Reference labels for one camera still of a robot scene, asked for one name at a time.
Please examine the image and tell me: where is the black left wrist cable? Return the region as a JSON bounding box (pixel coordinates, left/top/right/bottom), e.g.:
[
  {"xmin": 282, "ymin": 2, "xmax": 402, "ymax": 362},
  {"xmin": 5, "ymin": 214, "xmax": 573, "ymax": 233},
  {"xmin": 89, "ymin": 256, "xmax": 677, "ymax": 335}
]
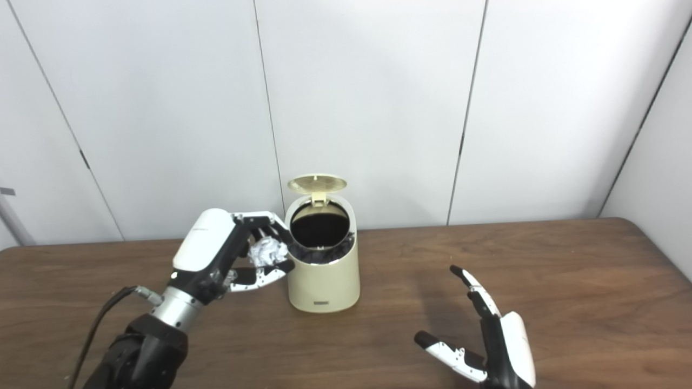
[{"xmin": 68, "ymin": 286, "xmax": 163, "ymax": 389}]

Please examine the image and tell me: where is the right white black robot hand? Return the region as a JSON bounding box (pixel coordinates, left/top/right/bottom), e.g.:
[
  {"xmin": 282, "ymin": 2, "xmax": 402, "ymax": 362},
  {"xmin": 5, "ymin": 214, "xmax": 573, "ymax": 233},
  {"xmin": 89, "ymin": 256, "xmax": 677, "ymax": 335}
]
[{"xmin": 414, "ymin": 265, "xmax": 537, "ymax": 389}]

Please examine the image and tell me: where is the white paper ball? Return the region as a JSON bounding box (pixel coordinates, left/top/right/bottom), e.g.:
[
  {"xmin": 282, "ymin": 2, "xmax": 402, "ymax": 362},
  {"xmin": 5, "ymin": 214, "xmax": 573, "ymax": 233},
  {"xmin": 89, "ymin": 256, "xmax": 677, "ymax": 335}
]
[{"xmin": 249, "ymin": 238, "xmax": 289, "ymax": 268}]

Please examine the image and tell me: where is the round cream bin lid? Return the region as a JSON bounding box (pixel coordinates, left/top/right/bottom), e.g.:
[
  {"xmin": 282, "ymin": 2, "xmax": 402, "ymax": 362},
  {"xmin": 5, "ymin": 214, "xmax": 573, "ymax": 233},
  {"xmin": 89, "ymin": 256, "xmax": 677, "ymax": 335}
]
[{"xmin": 287, "ymin": 174, "xmax": 348, "ymax": 206}]

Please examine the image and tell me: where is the black bin liner bag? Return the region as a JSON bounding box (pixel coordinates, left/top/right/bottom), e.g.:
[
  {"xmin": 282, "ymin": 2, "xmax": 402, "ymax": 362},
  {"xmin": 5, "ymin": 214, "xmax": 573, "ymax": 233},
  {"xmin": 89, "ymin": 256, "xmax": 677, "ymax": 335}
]
[{"xmin": 289, "ymin": 232, "xmax": 356, "ymax": 264}]

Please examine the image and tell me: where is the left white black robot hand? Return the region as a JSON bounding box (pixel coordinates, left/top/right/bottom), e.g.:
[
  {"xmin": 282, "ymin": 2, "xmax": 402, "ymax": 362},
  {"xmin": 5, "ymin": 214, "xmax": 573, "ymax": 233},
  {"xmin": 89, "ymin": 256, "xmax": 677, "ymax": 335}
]
[{"xmin": 172, "ymin": 209, "xmax": 295, "ymax": 303}]

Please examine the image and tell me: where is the cream-colored desktop trash bin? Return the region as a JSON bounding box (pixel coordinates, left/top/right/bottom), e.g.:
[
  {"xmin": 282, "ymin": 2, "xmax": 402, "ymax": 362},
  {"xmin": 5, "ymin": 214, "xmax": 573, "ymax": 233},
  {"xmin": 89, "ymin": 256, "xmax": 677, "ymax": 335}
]
[{"xmin": 285, "ymin": 174, "xmax": 361, "ymax": 313}]

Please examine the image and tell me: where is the gray wall corner post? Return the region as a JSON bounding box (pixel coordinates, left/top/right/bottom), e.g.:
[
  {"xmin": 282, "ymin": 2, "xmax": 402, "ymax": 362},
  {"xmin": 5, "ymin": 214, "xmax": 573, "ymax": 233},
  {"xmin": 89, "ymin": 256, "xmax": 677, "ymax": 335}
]
[{"xmin": 0, "ymin": 194, "xmax": 36, "ymax": 246}]

